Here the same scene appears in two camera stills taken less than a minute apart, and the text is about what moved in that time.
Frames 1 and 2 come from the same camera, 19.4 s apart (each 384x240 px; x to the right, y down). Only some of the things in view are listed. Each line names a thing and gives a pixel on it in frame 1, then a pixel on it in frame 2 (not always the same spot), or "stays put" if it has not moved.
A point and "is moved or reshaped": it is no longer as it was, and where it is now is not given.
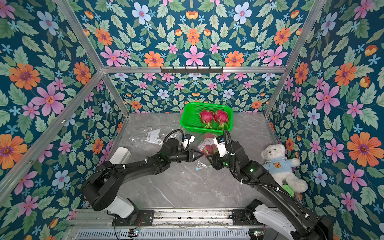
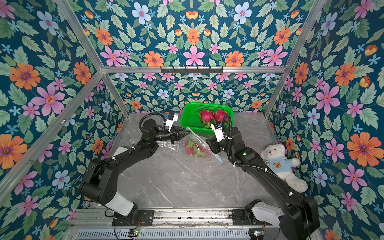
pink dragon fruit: x=207 y=118 stays put
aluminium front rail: x=168 y=224 stays put
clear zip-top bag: x=206 y=147 is moved or reshaped
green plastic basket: x=190 y=117 stays put
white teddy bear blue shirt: x=281 y=167 stays put
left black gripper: x=189 y=154 → x=174 y=136
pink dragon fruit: x=221 y=117 stays put
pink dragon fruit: x=208 y=146 is moved or reshaped
